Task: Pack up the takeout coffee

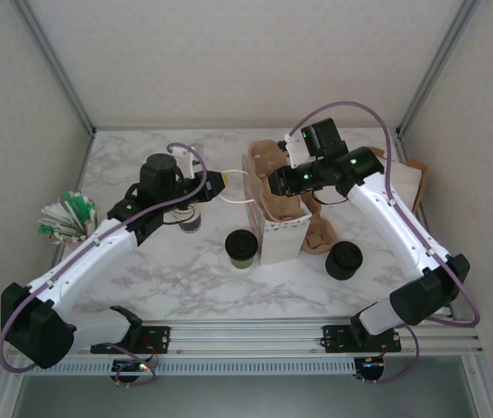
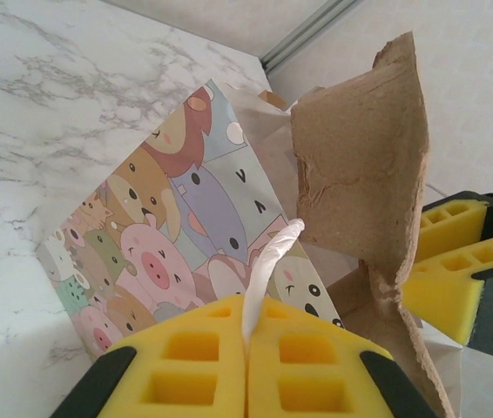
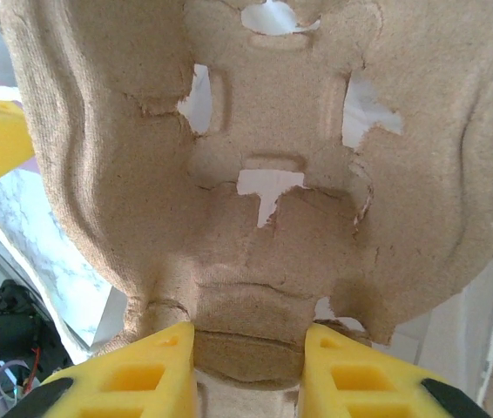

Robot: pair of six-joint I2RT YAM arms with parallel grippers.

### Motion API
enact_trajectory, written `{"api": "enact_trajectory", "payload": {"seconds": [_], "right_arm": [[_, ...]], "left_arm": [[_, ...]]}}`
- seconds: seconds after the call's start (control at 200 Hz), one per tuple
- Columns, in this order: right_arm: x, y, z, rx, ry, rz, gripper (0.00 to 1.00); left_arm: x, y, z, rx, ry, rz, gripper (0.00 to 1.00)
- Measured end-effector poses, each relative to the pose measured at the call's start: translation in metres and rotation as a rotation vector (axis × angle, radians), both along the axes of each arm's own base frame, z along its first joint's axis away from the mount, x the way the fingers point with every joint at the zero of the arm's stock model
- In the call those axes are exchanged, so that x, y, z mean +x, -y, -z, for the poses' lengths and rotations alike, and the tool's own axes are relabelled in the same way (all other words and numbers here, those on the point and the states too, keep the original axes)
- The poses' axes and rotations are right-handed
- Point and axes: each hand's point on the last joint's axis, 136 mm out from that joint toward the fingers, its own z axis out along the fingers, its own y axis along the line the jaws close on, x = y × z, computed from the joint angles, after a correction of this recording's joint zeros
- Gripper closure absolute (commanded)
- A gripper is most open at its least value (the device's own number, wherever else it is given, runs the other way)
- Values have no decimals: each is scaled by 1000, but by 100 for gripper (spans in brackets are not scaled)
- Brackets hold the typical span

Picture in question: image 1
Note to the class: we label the brown cardboard napkin tray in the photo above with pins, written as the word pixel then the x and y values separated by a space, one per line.
pixel 420 183

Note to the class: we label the striped paper cup stack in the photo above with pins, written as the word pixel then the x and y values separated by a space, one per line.
pixel 187 220

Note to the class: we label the small black controller board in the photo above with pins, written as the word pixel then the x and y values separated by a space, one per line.
pixel 370 366
pixel 135 368

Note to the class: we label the green paper coffee cup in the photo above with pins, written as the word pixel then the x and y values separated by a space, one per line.
pixel 241 262

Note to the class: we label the aluminium frame post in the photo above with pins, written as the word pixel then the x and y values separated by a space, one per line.
pixel 437 65
pixel 57 65

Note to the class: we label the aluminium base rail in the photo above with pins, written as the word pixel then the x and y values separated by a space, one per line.
pixel 246 337

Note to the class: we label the animal print paper gift bag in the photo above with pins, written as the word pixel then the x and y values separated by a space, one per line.
pixel 283 246

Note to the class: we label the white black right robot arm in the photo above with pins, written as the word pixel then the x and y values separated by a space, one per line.
pixel 394 226

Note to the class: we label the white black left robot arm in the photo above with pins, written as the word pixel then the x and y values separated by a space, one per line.
pixel 89 257

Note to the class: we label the white paper napkin stack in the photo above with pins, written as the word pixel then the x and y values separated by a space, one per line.
pixel 407 204

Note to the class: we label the black plastic cup lid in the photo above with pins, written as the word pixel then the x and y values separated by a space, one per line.
pixel 241 243

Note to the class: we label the paper wrapped straws bunch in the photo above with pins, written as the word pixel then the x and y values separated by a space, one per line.
pixel 68 213

